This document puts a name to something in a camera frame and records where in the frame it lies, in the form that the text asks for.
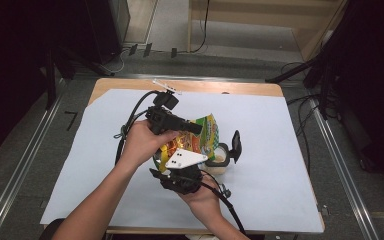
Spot dark curtain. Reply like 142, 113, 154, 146
325, 0, 384, 188
0, 0, 91, 162

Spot black hanging cable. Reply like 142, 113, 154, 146
189, 0, 212, 55

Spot white floor cable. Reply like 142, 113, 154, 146
96, 49, 127, 75

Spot metal floor rail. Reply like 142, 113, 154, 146
307, 97, 381, 240
0, 94, 65, 240

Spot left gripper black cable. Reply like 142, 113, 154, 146
112, 89, 161, 166

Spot black metal stand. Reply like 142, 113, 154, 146
264, 49, 340, 121
44, 45, 116, 111

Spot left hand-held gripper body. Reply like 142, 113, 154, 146
144, 78, 195, 136

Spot person's right hand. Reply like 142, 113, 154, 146
177, 177, 222, 215

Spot glass jar with black lid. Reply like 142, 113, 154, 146
204, 129, 243, 177

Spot light wooden frame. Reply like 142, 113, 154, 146
186, 0, 350, 63

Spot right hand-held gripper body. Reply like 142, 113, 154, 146
148, 148, 210, 196

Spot person's left hand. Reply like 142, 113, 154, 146
117, 118, 181, 171

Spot white table sheet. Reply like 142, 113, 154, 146
39, 88, 325, 234

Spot black speaker cabinet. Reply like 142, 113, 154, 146
83, 0, 131, 66

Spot yellow seasoning pouch green cap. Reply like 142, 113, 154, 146
152, 112, 221, 174

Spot black floor cables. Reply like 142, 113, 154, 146
281, 61, 318, 175

